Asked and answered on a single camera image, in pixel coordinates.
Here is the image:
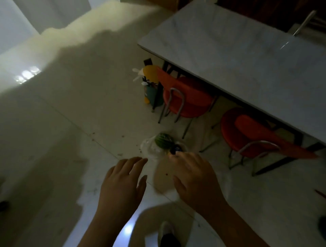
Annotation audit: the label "person's left hand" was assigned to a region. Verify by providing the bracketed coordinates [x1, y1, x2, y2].
[98, 156, 148, 224]

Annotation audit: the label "person's right hand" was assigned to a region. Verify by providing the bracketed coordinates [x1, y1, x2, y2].
[169, 152, 227, 217]

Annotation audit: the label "blueberry clamshell box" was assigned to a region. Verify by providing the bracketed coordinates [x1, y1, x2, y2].
[169, 144, 184, 155]

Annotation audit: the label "clear bag of fruit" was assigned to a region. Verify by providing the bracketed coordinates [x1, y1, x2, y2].
[140, 133, 189, 161]

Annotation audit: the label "small watermelon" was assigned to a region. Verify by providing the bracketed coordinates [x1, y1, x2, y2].
[155, 133, 175, 151]

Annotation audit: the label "person's black trousers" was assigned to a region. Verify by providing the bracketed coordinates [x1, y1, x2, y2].
[160, 233, 182, 247]

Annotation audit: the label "white shoe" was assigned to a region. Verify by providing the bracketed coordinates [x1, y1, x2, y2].
[158, 221, 176, 247]

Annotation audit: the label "red chair with chrome legs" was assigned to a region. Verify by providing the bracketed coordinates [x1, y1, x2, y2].
[220, 107, 319, 177]
[157, 67, 219, 139]

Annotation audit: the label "white table with black legs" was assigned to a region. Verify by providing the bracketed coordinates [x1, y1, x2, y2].
[137, 0, 326, 176]

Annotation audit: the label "brown wooden furniture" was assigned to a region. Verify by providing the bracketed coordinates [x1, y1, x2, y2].
[146, 0, 180, 11]

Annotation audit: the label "white curtain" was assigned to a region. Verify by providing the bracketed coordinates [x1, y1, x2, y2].
[0, 0, 120, 55]

